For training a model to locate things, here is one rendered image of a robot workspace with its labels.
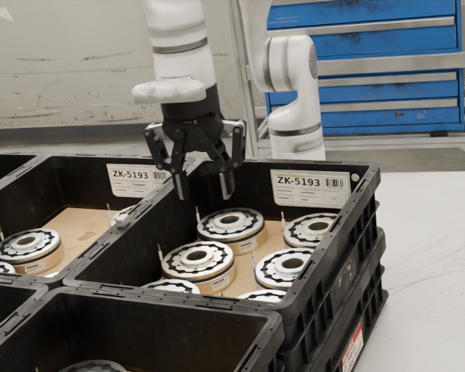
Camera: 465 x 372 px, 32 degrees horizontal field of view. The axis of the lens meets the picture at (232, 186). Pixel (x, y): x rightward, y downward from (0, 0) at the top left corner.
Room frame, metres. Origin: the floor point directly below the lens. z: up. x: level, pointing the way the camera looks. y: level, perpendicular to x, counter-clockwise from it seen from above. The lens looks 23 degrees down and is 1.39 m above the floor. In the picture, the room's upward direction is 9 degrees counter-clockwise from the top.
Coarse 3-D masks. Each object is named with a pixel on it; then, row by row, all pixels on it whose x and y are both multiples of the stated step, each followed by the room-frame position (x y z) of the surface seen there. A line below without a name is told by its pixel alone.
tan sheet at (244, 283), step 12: (276, 228) 1.12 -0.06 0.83; (276, 240) 1.08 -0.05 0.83; (252, 252) 1.05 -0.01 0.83; (264, 252) 1.04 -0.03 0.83; (240, 264) 1.02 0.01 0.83; (240, 276) 0.99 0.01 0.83; (252, 276) 0.98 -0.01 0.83; (228, 288) 0.96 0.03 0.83; (240, 288) 0.96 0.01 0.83; (252, 288) 0.95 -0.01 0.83
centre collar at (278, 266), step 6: (282, 258) 0.95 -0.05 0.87; (288, 258) 0.95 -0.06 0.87; (294, 258) 0.95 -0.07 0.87; (300, 258) 0.94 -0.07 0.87; (306, 258) 0.94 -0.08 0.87; (276, 264) 0.94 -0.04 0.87; (282, 264) 0.94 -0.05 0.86; (276, 270) 0.93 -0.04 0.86; (282, 270) 0.92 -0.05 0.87; (288, 270) 0.92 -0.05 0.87; (294, 270) 0.91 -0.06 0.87; (300, 270) 0.91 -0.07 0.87
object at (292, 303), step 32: (256, 160) 1.16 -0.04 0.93; (288, 160) 1.14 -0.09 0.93; (320, 160) 1.12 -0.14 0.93; (160, 192) 1.09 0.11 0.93; (128, 224) 1.00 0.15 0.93; (352, 224) 0.93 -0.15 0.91; (96, 256) 0.92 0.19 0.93; (320, 256) 0.83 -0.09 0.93; (96, 288) 0.84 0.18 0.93; (128, 288) 0.83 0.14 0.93; (288, 320) 0.73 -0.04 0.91
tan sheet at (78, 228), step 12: (60, 216) 1.29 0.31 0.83; (72, 216) 1.29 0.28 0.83; (84, 216) 1.28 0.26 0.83; (96, 216) 1.27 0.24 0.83; (108, 216) 1.26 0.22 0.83; (48, 228) 1.25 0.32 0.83; (60, 228) 1.25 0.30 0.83; (72, 228) 1.24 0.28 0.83; (84, 228) 1.23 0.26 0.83; (96, 228) 1.22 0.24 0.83; (108, 228) 1.21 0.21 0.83; (72, 240) 1.19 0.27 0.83; (84, 240) 1.18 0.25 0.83; (72, 252) 1.14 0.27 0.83; (60, 264) 1.11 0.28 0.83
